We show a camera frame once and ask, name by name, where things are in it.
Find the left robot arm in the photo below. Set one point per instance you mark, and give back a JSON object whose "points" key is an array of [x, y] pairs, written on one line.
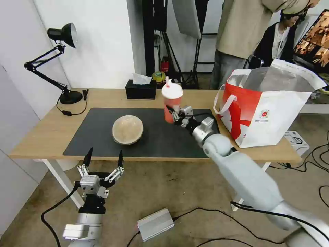
{"points": [[84, 226]]}

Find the black desk mat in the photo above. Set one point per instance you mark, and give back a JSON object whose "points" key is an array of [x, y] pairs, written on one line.
{"points": [[102, 139]]}

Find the beige paper bowl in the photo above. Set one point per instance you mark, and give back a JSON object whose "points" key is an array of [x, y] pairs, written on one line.
{"points": [[127, 130]]}

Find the white bin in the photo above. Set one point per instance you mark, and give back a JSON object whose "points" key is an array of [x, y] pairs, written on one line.
{"points": [[67, 164]]}

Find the green and yellow tape roll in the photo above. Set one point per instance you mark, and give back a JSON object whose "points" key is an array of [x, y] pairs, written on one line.
{"points": [[158, 77]]}

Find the black light stand tripod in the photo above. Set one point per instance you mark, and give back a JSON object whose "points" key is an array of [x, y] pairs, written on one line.
{"points": [[177, 64]]}

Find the white softbox light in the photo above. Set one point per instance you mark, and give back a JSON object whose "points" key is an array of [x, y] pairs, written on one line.
{"points": [[187, 18]]}

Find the white cardboard box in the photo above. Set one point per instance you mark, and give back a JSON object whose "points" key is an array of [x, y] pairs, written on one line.
{"points": [[296, 141]]}

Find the black desk lamp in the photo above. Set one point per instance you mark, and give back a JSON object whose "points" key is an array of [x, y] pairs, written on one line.
{"points": [[64, 33]]}

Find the red fire extinguisher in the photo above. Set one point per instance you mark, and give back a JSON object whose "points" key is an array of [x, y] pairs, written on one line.
{"points": [[165, 65]]}

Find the black metal frame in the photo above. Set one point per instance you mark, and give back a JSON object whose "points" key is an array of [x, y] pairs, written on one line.
{"points": [[151, 36]]}

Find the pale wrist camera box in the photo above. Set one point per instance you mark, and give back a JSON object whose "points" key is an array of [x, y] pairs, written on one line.
{"points": [[90, 184], [186, 110]]}

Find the silver power supply box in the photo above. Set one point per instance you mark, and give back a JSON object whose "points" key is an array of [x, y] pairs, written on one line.
{"points": [[155, 223]]}

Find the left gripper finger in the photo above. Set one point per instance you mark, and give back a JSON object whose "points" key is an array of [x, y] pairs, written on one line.
{"points": [[87, 159], [119, 160]]}

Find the red and white straw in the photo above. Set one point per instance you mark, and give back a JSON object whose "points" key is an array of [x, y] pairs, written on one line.
{"points": [[168, 81]]}

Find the computer monitor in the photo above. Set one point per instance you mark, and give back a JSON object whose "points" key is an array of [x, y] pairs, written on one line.
{"points": [[314, 38]]}

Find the wooden table with white legs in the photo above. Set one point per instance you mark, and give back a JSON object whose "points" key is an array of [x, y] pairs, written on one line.
{"points": [[102, 101]]}

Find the white tissue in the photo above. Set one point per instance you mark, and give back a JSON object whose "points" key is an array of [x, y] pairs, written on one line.
{"points": [[141, 78]]}

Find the red cup with white lid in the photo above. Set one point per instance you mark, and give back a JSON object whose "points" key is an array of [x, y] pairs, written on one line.
{"points": [[172, 99]]}

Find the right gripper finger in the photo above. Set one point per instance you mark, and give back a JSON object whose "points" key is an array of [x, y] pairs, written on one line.
{"points": [[183, 124], [171, 109]]}

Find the black tissue box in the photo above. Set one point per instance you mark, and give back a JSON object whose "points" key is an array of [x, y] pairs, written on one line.
{"points": [[140, 91]]}

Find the seated person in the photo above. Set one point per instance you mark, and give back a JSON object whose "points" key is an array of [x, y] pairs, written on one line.
{"points": [[276, 43]]}

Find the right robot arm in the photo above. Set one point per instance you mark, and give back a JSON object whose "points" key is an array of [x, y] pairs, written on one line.
{"points": [[244, 175]]}

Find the standing person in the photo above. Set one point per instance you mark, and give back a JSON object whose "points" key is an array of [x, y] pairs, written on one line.
{"points": [[239, 31]]}

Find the white and red takeout bag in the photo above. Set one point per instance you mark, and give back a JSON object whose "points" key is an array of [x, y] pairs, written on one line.
{"points": [[267, 113]]}

